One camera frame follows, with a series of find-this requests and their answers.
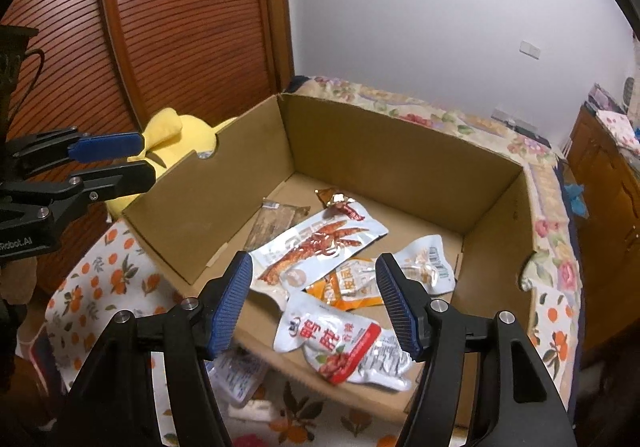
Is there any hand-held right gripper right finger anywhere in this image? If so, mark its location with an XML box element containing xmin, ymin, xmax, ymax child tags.
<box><xmin>375</xmin><ymin>253</ymin><xmax>573</xmax><ymax>447</ymax></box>

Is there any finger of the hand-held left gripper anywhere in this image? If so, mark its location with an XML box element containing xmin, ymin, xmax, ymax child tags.
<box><xmin>7</xmin><ymin>127</ymin><xmax>146</xmax><ymax>172</ymax></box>
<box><xmin>30</xmin><ymin>161</ymin><xmax>157</xmax><ymax>228</ymax></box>

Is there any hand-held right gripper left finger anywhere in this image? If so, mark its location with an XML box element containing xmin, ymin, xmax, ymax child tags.
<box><xmin>65</xmin><ymin>251</ymin><xmax>253</xmax><ymax>447</ymax></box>

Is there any orange clear snack packet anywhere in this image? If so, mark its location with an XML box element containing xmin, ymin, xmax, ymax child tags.
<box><xmin>305</xmin><ymin>235</ymin><xmax>457</xmax><ymax>310</ymax></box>

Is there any white red snack packet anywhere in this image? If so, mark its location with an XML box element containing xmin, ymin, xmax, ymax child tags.
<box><xmin>274</xmin><ymin>291</ymin><xmax>416</xmax><ymax>393</ymax></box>

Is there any clear brown snack packet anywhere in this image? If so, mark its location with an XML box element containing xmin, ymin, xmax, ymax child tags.
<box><xmin>243</xmin><ymin>198</ymin><xmax>310</xmax><ymax>253</ymax></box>

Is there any white chicken feet snack packet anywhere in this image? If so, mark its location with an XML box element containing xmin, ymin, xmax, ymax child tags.
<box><xmin>248</xmin><ymin>209</ymin><xmax>390</xmax><ymax>300</ymax></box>

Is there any small brown snack wrapper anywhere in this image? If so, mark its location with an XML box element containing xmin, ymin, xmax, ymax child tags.
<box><xmin>315</xmin><ymin>188</ymin><xmax>353</xmax><ymax>208</ymax></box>

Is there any brown cardboard box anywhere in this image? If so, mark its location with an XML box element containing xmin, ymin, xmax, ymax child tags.
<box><xmin>121</xmin><ymin>93</ymin><xmax>538</xmax><ymax>428</ymax></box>

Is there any yellow plush toy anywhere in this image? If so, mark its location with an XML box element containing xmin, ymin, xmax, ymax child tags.
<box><xmin>107</xmin><ymin>108</ymin><xmax>238</xmax><ymax>222</ymax></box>

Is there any grey white snack packet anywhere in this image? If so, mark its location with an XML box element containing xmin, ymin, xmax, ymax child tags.
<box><xmin>207</xmin><ymin>349</ymin><xmax>267</xmax><ymax>404</ymax></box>

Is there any orange fruit printed blanket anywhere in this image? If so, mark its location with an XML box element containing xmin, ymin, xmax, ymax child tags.
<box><xmin>45</xmin><ymin>222</ymin><xmax>583</xmax><ymax>447</ymax></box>

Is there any brown slatted wooden wardrobe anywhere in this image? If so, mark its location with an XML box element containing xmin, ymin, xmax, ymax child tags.
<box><xmin>0</xmin><ymin>0</ymin><xmax>296</xmax><ymax>308</ymax></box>

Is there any blue cloth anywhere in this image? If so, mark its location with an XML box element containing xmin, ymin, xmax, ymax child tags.
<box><xmin>562</xmin><ymin>182</ymin><xmax>591</xmax><ymax>216</ymax></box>

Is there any brown wooden cabinet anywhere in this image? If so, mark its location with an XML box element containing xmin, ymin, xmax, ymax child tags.
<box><xmin>565</xmin><ymin>104</ymin><xmax>640</xmax><ymax>358</ymax></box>

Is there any folded floral cloth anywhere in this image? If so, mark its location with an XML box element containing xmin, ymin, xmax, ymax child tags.
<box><xmin>597</xmin><ymin>109</ymin><xmax>640</xmax><ymax>150</ymax></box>

